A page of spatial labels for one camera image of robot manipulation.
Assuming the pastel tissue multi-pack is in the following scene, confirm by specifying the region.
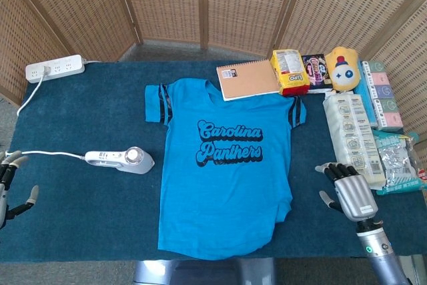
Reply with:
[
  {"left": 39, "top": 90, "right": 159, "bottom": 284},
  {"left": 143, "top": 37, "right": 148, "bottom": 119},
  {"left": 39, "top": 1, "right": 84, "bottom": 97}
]
[{"left": 353, "top": 60, "right": 404, "bottom": 132}]

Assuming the black snack packet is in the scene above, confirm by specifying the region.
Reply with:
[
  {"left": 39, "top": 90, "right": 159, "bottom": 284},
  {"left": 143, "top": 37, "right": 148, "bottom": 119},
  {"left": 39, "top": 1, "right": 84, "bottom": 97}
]
[{"left": 302, "top": 53, "right": 333, "bottom": 92}]

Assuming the dark blue table cloth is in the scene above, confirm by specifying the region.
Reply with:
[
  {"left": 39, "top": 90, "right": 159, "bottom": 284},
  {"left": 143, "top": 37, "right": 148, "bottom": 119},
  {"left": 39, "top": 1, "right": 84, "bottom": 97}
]
[{"left": 0, "top": 60, "right": 427, "bottom": 263}]

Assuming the brown spiral notebook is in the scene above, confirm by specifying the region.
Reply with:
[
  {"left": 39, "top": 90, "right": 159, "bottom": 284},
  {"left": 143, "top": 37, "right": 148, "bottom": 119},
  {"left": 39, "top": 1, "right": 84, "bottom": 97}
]
[{"left": 216, "top": 58, "right": 281, "bottom": 101}]

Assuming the yellow Lipo snack pack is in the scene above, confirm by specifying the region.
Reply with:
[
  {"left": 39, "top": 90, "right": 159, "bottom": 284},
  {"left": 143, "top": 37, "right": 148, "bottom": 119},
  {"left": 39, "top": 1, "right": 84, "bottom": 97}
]
[{"left": 270, "top": 49, "right": 310, "bottom": 97}]

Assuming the white handheld steamer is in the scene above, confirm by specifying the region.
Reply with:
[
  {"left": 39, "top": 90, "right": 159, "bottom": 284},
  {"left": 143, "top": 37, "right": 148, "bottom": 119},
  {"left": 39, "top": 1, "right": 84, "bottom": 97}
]
[{"left": 84, "top": 146, "right": 155, "bottom": 175}]

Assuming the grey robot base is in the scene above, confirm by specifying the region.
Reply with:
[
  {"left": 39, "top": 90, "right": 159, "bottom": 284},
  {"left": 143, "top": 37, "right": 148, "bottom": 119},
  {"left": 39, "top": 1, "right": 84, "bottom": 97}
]
[{"left": 133, "top": 258, "right": 278, "bottom": 285}]

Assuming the silver teal snack bag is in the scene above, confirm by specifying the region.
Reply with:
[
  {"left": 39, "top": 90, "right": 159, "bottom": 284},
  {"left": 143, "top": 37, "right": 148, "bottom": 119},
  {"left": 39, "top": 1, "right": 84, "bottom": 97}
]
[{"left": 372, "top": 129, "right": 427, "bottom": 196}]

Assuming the long white tissue pack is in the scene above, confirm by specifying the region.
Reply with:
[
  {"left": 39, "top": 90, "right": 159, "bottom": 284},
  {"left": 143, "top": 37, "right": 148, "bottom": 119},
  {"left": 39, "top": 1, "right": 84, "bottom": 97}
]
[{"left": 322, "top": 93, "right": 386, "bottom": 193}]

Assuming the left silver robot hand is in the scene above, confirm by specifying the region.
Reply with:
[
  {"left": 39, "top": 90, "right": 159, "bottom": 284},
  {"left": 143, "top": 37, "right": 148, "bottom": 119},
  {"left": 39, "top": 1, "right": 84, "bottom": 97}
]
[{"left": 0, "top": 150, "right": 39, "bottom": 231}]

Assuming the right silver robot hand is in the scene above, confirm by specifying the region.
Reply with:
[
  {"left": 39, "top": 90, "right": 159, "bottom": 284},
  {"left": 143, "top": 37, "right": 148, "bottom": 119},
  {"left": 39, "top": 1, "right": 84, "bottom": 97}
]
[{"left": 315, "top": 162, "right": 380, "bottom": 222}]

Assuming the blue Carolina Panthers t-shirt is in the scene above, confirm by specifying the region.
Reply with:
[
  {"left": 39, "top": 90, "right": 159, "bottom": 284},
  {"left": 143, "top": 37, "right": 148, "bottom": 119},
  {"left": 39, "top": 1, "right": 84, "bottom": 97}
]
[{"left": 144, "top": 77, "right": 308, "bottom": 261}]

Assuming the yellow plush toy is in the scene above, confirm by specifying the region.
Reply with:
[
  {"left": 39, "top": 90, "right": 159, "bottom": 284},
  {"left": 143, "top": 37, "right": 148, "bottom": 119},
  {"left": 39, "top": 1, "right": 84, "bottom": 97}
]
[{"left": 325, "top": 46, "right": 363, "bottom": 93}]

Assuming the white power strip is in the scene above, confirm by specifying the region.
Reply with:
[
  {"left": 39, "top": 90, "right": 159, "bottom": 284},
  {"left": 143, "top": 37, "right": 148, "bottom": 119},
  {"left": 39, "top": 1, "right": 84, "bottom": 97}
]
[{"left": 25, "top": 54, "right": 86, "bottom": 84}]

